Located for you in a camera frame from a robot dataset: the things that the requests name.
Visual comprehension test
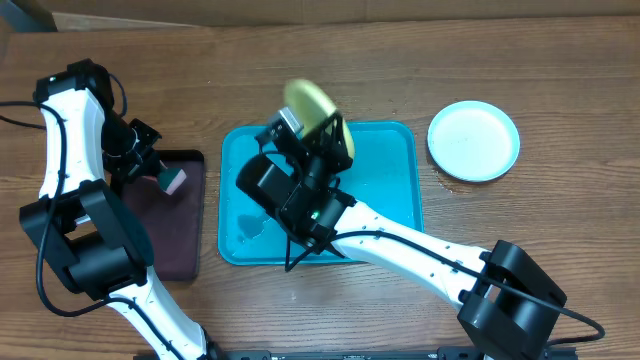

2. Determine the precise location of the yellow green-rimmed plate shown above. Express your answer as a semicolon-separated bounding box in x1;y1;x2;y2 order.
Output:
284;79;341;138

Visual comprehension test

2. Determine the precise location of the green and pink sponge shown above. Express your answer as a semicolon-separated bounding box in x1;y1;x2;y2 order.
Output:
156;168;187;195

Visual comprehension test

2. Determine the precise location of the light blue plate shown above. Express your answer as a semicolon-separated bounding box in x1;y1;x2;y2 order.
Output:
426;100;521;183

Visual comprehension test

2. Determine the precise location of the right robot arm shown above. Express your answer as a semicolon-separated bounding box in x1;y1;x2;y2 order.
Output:
236;113;566;359

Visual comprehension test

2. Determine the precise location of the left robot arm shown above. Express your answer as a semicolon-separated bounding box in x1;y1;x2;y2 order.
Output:
19;59;224;359

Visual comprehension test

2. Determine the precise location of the teal plastic serving tray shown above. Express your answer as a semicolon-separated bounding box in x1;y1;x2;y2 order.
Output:
218;121;424;266

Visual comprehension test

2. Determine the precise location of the black tray with red liquid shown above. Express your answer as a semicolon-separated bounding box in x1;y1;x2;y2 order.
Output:
111;150;206;282

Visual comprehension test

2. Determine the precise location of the cardboard sheet at back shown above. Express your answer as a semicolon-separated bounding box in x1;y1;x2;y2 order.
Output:
34;0;639;27

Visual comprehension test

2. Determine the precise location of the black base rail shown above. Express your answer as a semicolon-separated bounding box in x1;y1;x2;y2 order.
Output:
219;345;579;360

